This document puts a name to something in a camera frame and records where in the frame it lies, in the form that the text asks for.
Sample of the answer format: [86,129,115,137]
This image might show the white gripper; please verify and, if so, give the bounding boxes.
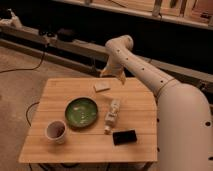
[100,60,126,85]

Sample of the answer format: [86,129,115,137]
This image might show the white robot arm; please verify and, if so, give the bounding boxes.
[101,35,213,171]

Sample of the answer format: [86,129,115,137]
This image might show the small tan wooden block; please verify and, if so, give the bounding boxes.
[94,82,110,92]

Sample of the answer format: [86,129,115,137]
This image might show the white tube bottle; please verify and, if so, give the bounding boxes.
[104,99,120,134]

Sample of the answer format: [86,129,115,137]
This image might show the green round plate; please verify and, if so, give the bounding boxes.
[65,97,98,129]

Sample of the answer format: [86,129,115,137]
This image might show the black box on ledge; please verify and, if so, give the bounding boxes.
[57,28,75,42]

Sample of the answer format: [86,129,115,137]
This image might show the wooden table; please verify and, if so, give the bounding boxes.
[19,78,157,163]

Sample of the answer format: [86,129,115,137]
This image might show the black rectangular phone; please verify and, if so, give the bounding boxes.
[113,130,137,145]

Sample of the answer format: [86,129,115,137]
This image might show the white paper cup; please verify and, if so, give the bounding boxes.
[45,120,66,144]

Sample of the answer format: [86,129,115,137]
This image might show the white object on ledge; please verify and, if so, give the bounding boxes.
[0,9,22,29]

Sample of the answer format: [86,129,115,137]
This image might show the black cable on floor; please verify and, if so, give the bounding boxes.
[0,49,47,75]

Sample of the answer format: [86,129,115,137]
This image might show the black cable under table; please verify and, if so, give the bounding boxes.
[25,101,40,128]

